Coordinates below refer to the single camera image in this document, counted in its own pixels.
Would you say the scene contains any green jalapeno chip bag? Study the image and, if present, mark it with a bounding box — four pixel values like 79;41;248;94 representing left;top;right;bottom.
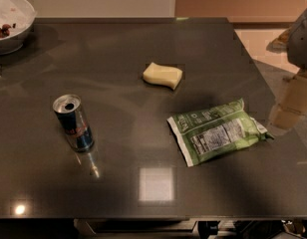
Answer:
167;99;273;167

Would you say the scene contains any white bowl with food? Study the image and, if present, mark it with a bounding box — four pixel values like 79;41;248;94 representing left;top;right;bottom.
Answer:
0;0;36;55

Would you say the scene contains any yellow sponge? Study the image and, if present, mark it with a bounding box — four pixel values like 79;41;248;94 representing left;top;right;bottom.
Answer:
143;63;182;90

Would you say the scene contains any redbull can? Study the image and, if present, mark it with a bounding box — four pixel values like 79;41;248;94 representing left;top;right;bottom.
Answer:
53;95;94;152

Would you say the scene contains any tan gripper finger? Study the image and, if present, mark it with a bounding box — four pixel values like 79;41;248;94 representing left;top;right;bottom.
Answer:
280;71;307;115
269;104;303;129

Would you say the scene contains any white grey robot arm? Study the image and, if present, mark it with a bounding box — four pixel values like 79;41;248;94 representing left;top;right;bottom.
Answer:
269;8;307;130

